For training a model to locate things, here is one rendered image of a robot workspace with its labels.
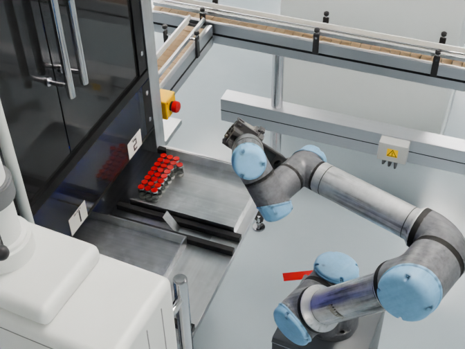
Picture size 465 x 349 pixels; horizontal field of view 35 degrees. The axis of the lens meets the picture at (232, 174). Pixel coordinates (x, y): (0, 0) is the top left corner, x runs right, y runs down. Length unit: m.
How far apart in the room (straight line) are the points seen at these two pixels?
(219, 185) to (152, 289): 1.18
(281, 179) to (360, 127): 1.45
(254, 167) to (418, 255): 0.40
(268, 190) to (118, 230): 0.68
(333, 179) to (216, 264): 0.53
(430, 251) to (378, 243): 1.86
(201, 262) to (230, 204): 0.24
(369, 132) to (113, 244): 1.35
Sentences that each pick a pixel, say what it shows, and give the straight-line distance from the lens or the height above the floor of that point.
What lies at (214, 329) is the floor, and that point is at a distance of 3.02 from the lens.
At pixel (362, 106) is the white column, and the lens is 3.75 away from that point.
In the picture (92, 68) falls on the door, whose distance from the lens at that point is 1.95.
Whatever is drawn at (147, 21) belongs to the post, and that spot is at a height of 1.36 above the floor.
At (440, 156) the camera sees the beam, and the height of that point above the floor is 0.50.
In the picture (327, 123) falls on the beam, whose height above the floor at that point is 0.54.
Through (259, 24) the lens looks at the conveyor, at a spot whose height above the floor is 0.93.
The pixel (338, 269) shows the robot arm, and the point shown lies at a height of 1.02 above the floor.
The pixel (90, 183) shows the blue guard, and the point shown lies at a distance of 2.06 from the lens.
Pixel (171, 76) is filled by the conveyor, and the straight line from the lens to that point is 2.69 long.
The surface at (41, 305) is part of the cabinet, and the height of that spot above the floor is 1.58.
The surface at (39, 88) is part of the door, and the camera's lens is 1.76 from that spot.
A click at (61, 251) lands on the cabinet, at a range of 1.17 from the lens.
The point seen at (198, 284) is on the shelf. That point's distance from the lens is 2.02.
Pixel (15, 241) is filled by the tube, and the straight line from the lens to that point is 1.15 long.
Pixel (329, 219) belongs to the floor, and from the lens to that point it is 3.45.
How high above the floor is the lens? 2.42
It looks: 42 degrees down
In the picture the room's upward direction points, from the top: 1 degrees counter-clockwise
